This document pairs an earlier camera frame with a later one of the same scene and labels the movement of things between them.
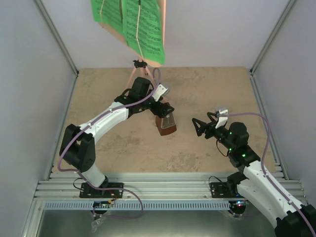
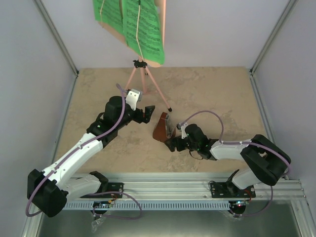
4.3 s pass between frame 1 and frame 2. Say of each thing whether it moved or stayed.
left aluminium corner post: stayed
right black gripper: moved
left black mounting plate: stayed
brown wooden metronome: moved
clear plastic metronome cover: moved
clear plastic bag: stayed
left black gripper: moved
